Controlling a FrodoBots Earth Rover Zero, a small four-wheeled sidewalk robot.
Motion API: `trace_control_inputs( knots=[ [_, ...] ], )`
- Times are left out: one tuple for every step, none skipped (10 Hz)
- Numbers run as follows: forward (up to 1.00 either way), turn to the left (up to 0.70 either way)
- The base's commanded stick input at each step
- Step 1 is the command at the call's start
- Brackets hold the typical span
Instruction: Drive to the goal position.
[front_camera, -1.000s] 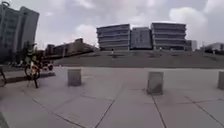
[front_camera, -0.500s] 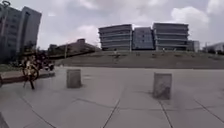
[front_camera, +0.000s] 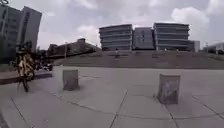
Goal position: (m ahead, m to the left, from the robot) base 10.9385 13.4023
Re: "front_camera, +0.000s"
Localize person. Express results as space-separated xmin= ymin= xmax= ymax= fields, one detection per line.
xmin=114 ymin=48 xmax=120 ymax=59

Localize low building with sloped roof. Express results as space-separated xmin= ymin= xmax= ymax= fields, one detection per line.
xmin=47 ymin=37 xmax=102 ymax=56

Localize yellow bicycle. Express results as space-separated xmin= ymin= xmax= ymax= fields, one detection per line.
xmin=13 ymin=46 xmax=37 ymax=93

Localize wide grey concrete steps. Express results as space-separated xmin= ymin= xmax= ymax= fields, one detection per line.
xmin=53 ymin=50 xmax=224 ymax=70

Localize low raised planter wall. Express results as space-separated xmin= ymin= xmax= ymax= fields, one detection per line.
xmin=0 ymin=69 xmax=54 ymax=86

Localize grey concrete block bollard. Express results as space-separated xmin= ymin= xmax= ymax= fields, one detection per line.
xmin=157 ymin=73 xmax=182 ymax=105
xmin=62 ymin=68 xmax=80 ymax=92

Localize grey banded office building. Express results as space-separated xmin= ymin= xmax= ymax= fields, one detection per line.
xmin=98 ymin=22 xmax=201 ymax=52

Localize large grey curved building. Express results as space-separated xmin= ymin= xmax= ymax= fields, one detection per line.
xmin=0 ymin=3 xmax=43 ymax=52

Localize grey concrete slab pavement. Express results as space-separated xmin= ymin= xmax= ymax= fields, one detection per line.
xmin=0 ymin=65 xmax=224 ymax=128

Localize low pale building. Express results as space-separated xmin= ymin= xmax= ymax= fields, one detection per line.
xmin=203 ymin=42 xmax=224 ymax=54

